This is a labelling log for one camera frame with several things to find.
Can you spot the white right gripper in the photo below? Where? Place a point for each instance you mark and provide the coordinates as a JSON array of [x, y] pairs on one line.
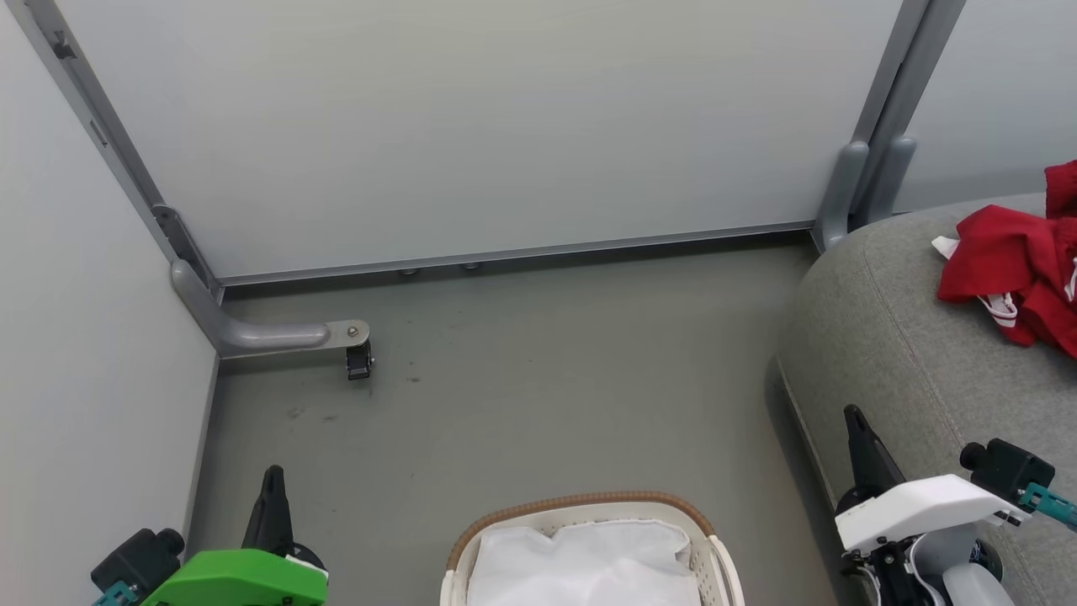
[[917, 505]]

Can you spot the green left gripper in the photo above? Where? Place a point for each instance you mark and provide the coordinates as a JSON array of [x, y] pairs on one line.
[[244, 581]]

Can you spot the red white-striped garment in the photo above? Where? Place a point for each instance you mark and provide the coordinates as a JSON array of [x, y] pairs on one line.
[[1010, 244]]

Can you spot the white brown-rimmed laundry basket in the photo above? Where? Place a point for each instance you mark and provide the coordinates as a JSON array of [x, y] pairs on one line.
[[715, 564]]

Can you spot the grey fabric sofa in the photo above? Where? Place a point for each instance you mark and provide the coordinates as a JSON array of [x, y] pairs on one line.
[[909, 337]]

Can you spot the black caster wheel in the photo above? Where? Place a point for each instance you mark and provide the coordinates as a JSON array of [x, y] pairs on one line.
[[359, 362]]

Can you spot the grey metal partition foot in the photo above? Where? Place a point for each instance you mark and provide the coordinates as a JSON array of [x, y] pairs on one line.
[[269, 337]]

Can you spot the white side partition panel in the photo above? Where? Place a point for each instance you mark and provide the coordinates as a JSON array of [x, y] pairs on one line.
[[67, 337]]

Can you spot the white garment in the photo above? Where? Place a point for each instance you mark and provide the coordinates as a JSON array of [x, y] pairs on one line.
[[580, 564]]

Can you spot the narrow white partition panel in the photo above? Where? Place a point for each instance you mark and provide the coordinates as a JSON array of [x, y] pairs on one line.
[[1010, 84]]

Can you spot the wide white partition panel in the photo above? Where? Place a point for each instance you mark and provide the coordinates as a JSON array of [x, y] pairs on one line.
[[463, 126]]

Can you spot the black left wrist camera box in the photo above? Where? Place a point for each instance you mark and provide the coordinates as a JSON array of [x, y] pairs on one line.
[[135, 560]]

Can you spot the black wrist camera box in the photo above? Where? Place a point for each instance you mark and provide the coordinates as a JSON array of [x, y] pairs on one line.
[[1010, 471], [135, 560]]

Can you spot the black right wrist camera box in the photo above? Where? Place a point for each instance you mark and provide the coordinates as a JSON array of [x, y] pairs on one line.
[[1010, 471]]

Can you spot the grey rounded post base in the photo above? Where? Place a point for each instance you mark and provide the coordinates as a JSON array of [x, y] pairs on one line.
[[837, 194], [893, 177]]

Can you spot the grey metal partition rail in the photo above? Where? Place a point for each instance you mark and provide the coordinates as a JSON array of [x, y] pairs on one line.
[[505, 252]]

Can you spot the grey double partition post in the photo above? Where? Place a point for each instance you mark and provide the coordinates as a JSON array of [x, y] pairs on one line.
[[909, 67]]

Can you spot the grey partition post with foot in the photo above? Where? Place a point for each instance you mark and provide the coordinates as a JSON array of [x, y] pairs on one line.
[[118, 139]]

